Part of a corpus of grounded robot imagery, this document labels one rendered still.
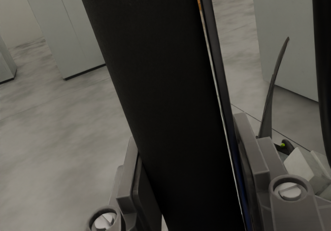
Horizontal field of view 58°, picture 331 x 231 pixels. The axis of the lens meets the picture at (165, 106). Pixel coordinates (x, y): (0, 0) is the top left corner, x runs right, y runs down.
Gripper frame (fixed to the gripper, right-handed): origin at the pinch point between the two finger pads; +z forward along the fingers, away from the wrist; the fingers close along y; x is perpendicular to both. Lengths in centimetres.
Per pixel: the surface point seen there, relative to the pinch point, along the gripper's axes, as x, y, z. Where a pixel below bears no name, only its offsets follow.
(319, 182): -35, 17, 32
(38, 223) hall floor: -150, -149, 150
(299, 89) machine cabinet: -140, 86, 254
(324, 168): -35, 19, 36
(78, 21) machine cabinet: -61, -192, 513
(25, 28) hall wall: -110, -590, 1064
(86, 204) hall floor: -150, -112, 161
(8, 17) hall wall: -59, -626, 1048
